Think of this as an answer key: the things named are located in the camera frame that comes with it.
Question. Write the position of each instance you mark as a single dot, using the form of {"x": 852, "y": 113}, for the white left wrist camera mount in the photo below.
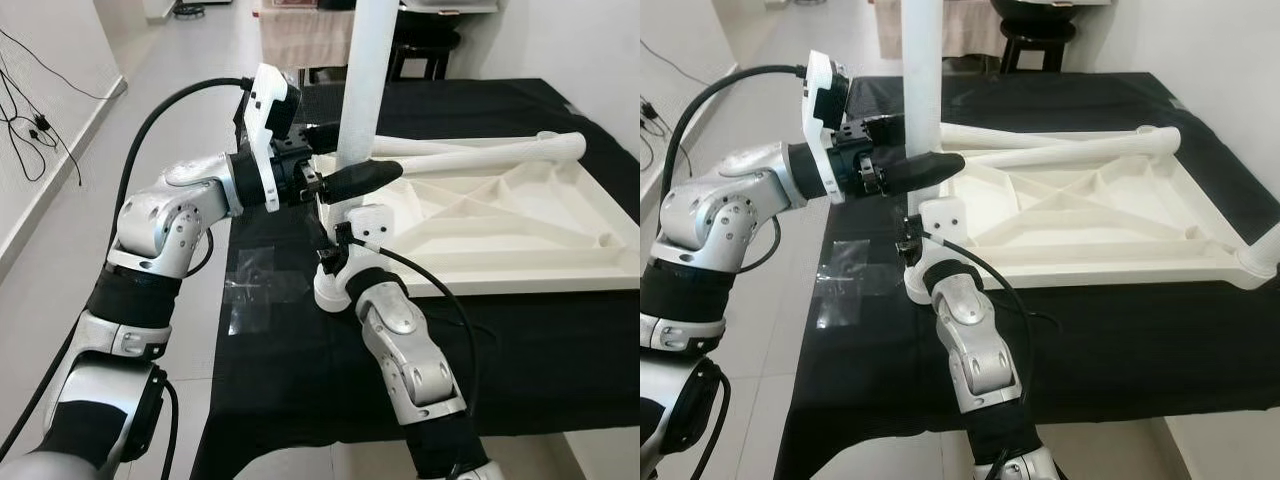
{"x": 818, "y": 110}
{"x": 262, "y": 110}

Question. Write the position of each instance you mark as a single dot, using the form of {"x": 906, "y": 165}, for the black round floor object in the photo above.
{"x": 188, "y": 10}

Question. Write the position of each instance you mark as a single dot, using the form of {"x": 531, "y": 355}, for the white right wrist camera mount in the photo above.
{"x": 365, "y": 222}
{"x": 942, "y": 218}

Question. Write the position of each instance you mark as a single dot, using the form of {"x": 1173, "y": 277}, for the white plastic table top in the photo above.
{"x": 520, "y": 230}
{"x": 1100, "y": 215}

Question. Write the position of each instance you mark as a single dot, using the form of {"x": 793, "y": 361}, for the beige table cloth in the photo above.
{"x": 970, "y": 30}
{"x": 300, "y": 40}

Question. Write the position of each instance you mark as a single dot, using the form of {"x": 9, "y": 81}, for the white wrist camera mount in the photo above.
{"x": 942, "y": 218}
{"x": 818, "y": 110}
{"x": 262, "y": 110}
{"x": 365, "y": 222}

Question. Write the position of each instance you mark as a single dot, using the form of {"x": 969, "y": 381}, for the black round stool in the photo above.
{"x": 425, "y": 45}
{"x": 1040, "y": 35}

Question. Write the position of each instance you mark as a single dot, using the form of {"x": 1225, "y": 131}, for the clear tape patch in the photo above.
{"x": 265, "y": 290}
{"x": 855, "y": 285}

